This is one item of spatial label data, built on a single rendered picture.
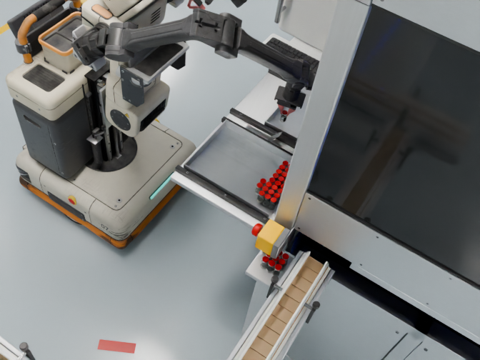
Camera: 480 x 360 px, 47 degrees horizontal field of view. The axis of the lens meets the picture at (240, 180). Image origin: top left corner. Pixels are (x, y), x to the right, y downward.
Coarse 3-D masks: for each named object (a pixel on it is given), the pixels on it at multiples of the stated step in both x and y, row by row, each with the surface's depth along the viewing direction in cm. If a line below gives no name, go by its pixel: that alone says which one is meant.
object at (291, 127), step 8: (304, 88) 216; (304, 104) 214; (272, 112) 205; (280, 112) 210; (296, 112) 211; (304, 112) 212; (272, 120) 208; (288, 120) 208; (296, 120) 209; (272, 128) 203; (280, 128) 206; (288, 128) 206; (296, 128) 206; (288, 136) 201; (296, 136) 204
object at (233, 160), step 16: (224, 128) 203; (240, 128) 199; (208, 144) 197; (224, 144) 198; (240, 144) 199; (256, 144) 200; (192, 160) 191; (208, 160) 193; (224, 160) 194; (240, 160) 195; (256, 160) 195; (272, 160) 196; (288, 160) 196; (208, 176) 189; (224, 176) 190; (240, 176) 190; (256, 176) 191; (240, 192) 186; (256, 208) 180
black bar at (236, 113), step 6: (234, 114) 206; (240, 114) 205; (246, 120) 205; (252, 120) 204; (258, 126) 203; (264, 126) 203; (264, 132) 204; (270, 132) 202; (276, 132) 202; (276, 138) 202; (282, 138) 200; (288, 138) 201; (288, 144) 201; (294, 144) 199
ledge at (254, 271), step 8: (256, 256) 173; (256, 264) 171; (288, 264) 172; (248, 272) 169; (256, 272) 170; (264, 272) 170; (272, 272) 170; (280, 272) 170; (256, 280) 169; (264, 280) 168
